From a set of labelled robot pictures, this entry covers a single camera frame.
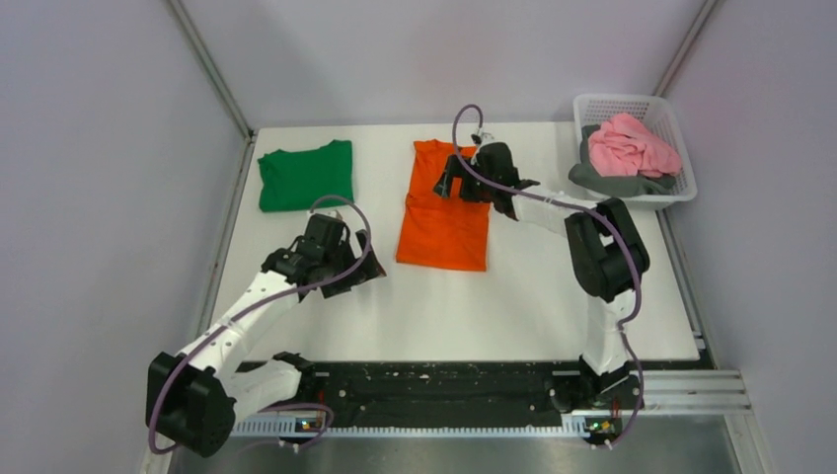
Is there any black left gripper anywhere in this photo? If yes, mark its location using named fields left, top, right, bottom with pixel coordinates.
left=322, top=229, right=385, bottom=297

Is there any grey t-shirt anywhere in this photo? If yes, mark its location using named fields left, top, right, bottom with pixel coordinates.
left=569, top=124, right=676, bottom=198

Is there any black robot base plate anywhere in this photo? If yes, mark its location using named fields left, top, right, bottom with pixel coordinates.
left=289, top=361, right=645, bottom=429

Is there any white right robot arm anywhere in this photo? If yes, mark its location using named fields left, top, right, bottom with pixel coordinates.
left=433, top=141, right=649, bottom=407

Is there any white plastic laundry basket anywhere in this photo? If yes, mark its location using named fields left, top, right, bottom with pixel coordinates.
left=573, top=93, right=698, bottom=210

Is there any pink t-shirt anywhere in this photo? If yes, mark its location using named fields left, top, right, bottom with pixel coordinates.
left=587, top=113, right=683, bottom=178

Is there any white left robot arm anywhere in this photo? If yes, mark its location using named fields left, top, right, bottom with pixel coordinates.
left=145, top=211, right=385, bottom=457

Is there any orange t-shirt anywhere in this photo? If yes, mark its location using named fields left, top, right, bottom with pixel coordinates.
left=395, top=139, right=490, bottom=272

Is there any folded green t-shirt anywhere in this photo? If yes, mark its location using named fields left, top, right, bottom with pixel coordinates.
left=258, top=140, right=354, bottom=213

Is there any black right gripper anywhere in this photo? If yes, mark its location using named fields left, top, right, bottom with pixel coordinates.
left=433, top=155, right=496, bottom=204

